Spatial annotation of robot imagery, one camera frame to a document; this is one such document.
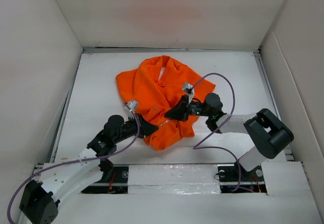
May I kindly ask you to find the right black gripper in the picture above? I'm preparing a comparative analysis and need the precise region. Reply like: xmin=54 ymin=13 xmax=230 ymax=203
xmin=165 ymin=94 xmax=212 ymax=122

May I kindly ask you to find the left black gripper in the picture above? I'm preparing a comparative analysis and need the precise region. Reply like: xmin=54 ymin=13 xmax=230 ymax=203
xmin=113 ymin=113 xmax=158 ymax=144

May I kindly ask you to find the orange zip jacket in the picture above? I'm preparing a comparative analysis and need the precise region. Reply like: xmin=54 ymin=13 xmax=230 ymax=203
xmin=116 ymin=56 xmax=201 ymax=151

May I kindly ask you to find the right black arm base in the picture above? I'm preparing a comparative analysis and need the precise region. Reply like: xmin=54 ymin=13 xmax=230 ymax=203
xmin=214 ymin=165 xmax=267 ymax=194

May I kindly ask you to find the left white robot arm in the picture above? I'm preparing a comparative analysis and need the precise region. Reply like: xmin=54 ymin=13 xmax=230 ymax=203
xmin=19 ymin=114 xmax=158 ymax=223

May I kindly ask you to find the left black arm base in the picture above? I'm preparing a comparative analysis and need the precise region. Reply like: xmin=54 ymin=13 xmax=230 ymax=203
xmin=81 ymin=159 xmax=129 ymax=194

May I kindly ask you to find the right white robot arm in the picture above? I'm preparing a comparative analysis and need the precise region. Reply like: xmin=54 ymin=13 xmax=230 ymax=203
xmin=165 ymin=93 xmax=294 ymax=181

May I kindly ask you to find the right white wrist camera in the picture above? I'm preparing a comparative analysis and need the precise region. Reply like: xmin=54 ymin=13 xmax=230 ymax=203
xmin=182 ymin=82 xmax=194 ymax=101

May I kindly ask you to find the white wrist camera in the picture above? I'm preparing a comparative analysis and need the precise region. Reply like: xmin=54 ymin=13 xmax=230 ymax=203
xmin=182 ymin=82 xmax=194 ymax=101
xmin=126 ymin=100 xmax=139 ymax=113

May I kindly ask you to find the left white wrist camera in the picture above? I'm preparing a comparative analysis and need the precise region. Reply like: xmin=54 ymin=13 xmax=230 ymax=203
xmin=126 ymin=100 xmax=139 ymax=113

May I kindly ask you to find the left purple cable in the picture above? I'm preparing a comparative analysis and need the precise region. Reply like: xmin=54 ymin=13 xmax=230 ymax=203
xmin=7 ymin=102 xmax=141 ymax=224

